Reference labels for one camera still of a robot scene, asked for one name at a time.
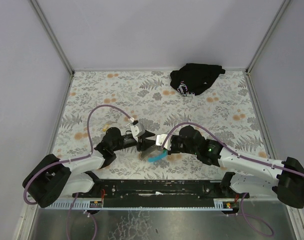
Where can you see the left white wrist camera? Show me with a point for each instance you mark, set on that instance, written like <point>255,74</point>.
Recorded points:
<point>137,129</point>

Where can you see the floral table mat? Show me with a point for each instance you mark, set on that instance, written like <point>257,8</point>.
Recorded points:
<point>99,100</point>

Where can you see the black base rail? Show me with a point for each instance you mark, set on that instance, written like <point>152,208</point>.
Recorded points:
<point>114,189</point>

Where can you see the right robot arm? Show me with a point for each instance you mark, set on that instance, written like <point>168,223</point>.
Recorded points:
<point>285,177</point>

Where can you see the grey keyring with blue handle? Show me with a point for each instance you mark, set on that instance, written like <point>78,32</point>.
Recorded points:
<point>153,154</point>

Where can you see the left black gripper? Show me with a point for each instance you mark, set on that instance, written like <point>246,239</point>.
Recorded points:
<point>140,143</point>

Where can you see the white cable duct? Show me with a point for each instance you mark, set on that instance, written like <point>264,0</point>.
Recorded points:
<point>159,203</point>

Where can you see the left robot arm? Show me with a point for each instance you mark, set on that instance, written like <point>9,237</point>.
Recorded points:
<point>54,177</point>

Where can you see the black cloth bag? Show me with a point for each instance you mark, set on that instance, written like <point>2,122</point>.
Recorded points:
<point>193,79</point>

